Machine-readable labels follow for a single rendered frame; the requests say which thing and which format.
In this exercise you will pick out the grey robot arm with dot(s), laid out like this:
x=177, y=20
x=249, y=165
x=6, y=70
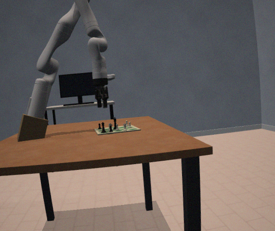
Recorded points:
x=62, y=32

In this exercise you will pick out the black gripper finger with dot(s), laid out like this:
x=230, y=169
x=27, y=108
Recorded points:
x=98, y=98
x=104, y=96

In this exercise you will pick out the green and cream chessboard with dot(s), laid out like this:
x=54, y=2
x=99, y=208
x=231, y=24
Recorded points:
x=121, y=130

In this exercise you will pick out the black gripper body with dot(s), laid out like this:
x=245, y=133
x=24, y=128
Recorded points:
x=99, y=82

